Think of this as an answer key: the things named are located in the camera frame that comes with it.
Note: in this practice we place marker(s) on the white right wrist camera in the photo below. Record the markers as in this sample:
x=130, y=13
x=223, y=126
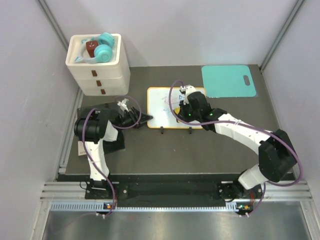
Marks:
x=186, y=90

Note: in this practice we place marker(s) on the yellow framed whiteboard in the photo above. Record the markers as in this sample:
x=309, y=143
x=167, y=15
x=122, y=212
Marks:
x=158, y=108

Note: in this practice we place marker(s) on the white drawer storage box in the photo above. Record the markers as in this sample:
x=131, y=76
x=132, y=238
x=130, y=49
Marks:
x=100, y=79

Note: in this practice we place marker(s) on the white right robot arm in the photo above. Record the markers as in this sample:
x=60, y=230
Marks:
x=275, y=152

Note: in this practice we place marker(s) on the grey slotted cable duct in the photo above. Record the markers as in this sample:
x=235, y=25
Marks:
x=82, y=206

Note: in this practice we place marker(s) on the yellow bone shaped eraser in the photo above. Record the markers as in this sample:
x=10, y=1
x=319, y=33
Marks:
x=177, y=110

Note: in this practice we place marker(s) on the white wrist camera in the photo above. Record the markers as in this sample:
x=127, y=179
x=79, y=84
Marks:
x=186, y=90
x=123, y=104

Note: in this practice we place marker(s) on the teal cutting board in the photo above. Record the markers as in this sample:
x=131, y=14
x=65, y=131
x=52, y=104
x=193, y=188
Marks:
x=228, y=81

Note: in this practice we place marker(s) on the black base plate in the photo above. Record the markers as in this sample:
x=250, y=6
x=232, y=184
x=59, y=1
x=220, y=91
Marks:
x=187, y=193

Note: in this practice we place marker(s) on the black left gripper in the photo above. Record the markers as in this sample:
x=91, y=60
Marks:
x=134, y=117

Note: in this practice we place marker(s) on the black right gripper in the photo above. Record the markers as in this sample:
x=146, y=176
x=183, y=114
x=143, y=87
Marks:
x=183, y=109

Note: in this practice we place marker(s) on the brown cube toy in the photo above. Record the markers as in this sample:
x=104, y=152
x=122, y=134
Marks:
x=91, y=46

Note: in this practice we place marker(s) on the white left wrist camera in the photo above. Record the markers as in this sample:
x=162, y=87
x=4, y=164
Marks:
x=123, y=104

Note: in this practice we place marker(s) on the teal headphones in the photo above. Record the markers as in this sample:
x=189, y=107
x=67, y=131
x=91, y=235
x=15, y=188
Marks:
x=103, y=52

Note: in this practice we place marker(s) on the black mat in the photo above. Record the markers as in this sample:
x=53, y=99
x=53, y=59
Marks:
x=95, y=124

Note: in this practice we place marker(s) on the white paper label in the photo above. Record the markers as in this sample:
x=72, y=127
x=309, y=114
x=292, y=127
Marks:
x=81, y=149

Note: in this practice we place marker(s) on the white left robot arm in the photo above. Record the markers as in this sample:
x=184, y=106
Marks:
x=96, y=158

